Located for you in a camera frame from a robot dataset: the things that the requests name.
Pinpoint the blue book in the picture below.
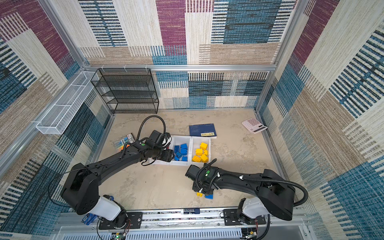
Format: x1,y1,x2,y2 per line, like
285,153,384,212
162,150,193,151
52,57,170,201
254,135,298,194
189,124,217,138

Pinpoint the pink calculator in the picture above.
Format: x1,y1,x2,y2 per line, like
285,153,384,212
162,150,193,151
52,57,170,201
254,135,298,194
242,118,268,134

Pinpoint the aluminium front rail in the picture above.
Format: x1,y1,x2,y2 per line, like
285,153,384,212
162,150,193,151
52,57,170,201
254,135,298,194
50,207,317,240

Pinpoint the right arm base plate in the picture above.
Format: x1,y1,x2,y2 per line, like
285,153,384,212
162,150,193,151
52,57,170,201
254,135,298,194
220,209,267,226

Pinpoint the white middle bin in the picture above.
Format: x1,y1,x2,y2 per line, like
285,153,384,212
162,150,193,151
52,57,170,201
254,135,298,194
170,135,193,166

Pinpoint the blue long lego brick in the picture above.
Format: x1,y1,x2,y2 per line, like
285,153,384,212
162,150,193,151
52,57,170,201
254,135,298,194
174,145,180,154

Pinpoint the white right bin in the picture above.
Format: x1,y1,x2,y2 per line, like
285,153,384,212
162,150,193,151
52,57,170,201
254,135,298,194
188,137,212,168

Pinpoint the pack of coloured markers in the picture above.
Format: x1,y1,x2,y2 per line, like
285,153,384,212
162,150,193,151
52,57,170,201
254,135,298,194
114,133,136,151

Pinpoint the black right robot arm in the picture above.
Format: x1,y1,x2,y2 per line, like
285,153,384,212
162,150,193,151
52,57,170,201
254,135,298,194
185,159,309,223

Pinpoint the black wire shelf rack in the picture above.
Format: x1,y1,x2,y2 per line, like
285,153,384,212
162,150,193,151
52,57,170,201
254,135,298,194
91,68,160,114

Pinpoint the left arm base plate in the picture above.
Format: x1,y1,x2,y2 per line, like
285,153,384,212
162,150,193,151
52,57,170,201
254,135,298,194
98,212,143,230

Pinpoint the white left bin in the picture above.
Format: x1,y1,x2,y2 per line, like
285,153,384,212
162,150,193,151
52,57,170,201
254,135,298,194
152,133,172,165

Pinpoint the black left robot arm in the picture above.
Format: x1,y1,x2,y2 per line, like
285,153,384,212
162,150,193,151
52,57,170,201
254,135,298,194
60,127,175,230

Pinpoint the yellow long lego brick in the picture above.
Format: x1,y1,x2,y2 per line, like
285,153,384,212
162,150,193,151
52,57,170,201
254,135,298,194
192,155,202,163

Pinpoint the white bin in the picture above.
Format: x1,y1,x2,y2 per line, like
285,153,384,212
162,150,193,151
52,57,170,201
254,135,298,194
152,133,172,165
188,137,212,168
170,135,193,166

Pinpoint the white wire mesh basket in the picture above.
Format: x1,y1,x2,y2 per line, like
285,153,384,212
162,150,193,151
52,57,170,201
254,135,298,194
36,71,95,135

